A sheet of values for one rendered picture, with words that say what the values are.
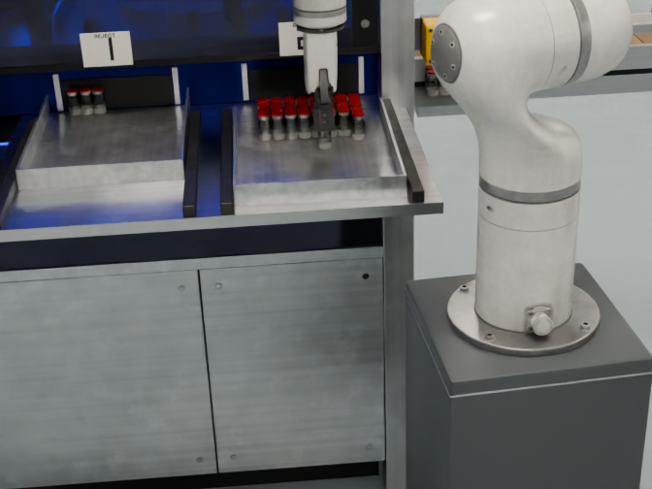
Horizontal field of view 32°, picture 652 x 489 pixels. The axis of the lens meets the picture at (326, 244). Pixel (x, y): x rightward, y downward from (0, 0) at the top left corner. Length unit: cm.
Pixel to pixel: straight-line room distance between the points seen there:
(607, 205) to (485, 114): 255
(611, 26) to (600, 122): 317
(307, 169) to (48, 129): 51
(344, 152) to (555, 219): 62
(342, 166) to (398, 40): 31
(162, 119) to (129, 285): 34
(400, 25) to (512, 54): 81
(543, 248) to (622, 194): 253
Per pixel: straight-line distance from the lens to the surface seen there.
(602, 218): 370
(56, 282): 222
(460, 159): 409
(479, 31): 122
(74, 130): 207
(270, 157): 188
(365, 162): 184
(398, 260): 220
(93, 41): 203
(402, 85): 206
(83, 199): 179
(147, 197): 178
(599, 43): 129
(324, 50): 180
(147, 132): 202
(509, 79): 124
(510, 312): 140
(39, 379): 234
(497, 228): 135
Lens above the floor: 161
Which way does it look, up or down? 27 degrees down
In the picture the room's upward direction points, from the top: 2 degrees counter-clockwise
